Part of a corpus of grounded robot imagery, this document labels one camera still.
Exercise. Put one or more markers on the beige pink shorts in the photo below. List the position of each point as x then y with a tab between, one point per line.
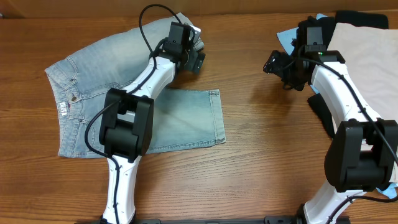
371	58

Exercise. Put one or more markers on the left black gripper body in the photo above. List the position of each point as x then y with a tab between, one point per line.
197	62

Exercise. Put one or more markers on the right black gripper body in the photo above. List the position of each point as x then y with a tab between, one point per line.
292	78

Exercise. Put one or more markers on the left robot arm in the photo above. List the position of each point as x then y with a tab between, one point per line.
128	115

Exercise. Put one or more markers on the light blue denim shorts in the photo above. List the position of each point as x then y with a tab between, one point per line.
183	119

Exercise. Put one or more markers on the black garment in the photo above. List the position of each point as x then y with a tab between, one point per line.
358	19

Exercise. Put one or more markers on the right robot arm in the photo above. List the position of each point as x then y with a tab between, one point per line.
362	154

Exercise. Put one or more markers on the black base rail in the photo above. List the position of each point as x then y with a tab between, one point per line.
214	221

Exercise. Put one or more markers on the light blue shirt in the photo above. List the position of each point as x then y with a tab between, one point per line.
286	39

